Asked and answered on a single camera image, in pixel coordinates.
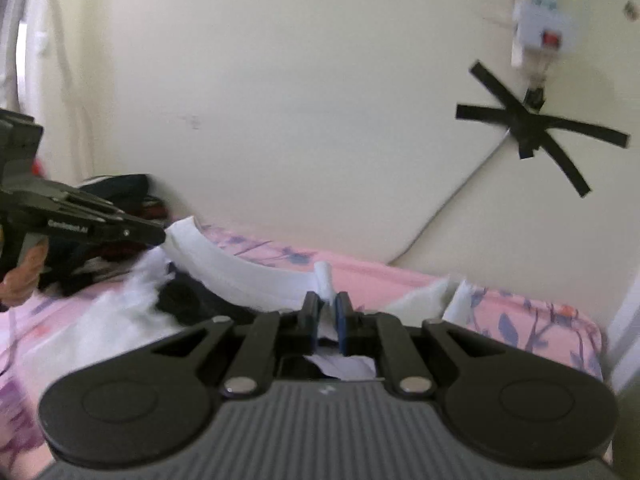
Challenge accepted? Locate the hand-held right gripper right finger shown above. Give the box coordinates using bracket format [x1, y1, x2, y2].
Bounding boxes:
[335, 291, 507, 398]

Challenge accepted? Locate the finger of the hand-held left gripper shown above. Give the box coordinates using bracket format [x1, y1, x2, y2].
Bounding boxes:
[94, 212, 167, 248]
[65, 184, 132, 222]

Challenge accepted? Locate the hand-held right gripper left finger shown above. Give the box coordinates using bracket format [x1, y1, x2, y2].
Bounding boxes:
[150, 291, 326, 397]

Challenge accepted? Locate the white garment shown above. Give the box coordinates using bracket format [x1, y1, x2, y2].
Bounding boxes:
[20, 217, 481, 383]

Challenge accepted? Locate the black clothes pile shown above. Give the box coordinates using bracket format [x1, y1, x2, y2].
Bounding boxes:
[37, 174, 170, 297]

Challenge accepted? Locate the person's left hand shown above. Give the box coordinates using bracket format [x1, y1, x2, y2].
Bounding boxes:
[0, 237, 52, 312]

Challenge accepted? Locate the pink floral bed sheet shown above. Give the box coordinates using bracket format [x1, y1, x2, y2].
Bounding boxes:
[0, 220, 607, 480]

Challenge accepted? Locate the black tape cross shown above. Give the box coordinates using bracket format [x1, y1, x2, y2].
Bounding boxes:
[455, 60, 631, 199]

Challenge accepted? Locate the white power strip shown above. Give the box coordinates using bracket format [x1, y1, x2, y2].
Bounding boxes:
[510, 0, 577, 69]

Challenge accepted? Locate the white power cable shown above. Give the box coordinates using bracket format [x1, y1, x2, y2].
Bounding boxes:
[387, 127, 513, 266]

